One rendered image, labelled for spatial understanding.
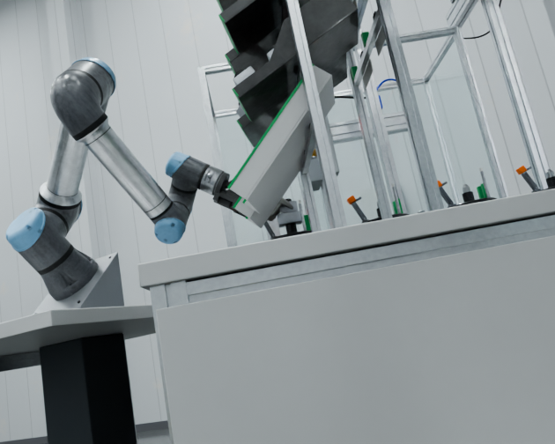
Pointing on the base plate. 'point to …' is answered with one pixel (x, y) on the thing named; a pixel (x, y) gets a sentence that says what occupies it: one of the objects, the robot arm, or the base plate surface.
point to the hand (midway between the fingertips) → (289, 206)
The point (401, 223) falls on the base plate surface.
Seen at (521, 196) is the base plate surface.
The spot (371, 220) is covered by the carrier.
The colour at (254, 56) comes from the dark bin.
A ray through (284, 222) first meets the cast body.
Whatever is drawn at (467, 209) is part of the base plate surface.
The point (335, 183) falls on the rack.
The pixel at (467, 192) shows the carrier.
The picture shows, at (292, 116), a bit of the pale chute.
